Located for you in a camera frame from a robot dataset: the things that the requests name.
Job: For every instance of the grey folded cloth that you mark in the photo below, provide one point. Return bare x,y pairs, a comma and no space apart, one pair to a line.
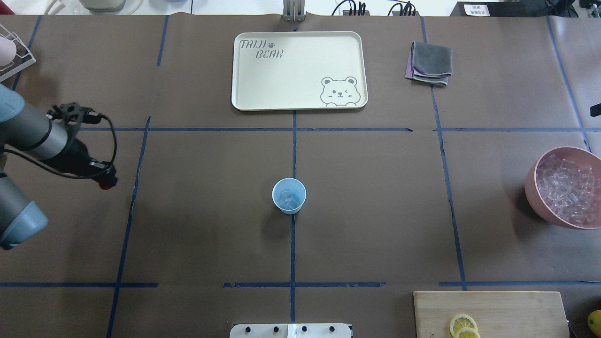
429,63

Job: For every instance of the cream bear tray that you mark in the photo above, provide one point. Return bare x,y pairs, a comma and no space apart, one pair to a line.
298,70

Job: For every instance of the lemon slices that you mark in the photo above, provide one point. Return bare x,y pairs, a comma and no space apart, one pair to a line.
463,326

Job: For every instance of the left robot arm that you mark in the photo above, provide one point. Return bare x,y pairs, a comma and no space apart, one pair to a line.
48,141

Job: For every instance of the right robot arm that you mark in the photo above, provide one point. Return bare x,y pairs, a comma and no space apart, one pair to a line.
595,110

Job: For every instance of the clear ice cubes pile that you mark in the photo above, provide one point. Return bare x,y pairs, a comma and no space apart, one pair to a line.
571,191

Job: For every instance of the wooden cutting board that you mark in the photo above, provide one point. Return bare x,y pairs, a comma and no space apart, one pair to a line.
498,314

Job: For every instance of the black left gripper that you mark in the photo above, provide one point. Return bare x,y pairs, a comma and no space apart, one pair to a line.
75,155

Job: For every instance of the cream toaster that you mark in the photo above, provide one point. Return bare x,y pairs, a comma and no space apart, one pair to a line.
103,5

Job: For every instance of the white cup rack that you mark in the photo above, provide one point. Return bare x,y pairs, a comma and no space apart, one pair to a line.
23,59

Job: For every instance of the aluminium frame post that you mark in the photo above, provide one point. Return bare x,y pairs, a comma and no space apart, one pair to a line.
294,10

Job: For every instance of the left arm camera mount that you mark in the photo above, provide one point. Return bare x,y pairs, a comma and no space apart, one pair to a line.
73,113

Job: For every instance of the pink bowl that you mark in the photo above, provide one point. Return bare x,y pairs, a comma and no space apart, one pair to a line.
581,157

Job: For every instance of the light blue plastic cup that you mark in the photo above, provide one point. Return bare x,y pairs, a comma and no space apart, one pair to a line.
295,186

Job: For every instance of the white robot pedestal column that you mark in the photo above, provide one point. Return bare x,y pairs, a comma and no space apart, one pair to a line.
292,330

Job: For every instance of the yellow lemon lower right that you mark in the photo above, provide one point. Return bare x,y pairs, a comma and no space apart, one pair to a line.
594,323

